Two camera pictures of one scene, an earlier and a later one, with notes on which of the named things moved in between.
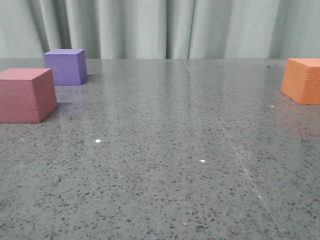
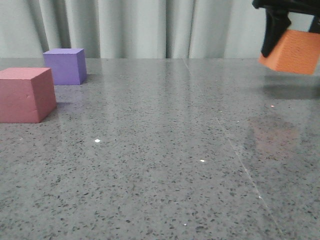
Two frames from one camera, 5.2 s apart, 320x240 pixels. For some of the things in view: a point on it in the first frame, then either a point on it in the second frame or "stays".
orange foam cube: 301,81 -> 298,51
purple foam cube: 69,66 stays
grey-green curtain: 161,29 stays
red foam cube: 27,95 stays
